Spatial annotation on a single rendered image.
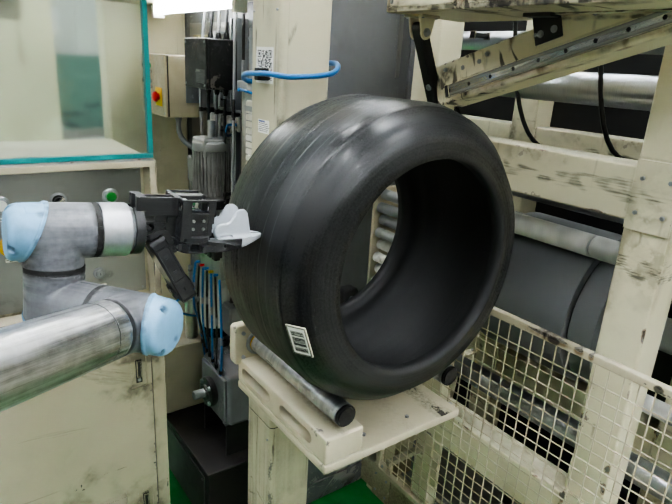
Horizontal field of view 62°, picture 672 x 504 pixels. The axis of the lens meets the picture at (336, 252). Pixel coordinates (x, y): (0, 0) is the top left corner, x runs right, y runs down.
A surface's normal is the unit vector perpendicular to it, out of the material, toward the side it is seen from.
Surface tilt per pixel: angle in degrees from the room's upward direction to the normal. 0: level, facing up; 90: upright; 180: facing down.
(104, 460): 89
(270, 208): 66
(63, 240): 89
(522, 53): 90
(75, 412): 90
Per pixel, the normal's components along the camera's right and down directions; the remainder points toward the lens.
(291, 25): 0.59, 0.29
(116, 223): 0.58, -0.19
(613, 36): -0.81, 0.14
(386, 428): 0.06, -0.95
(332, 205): -0.08, -0.10
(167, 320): 0.95, 0.15
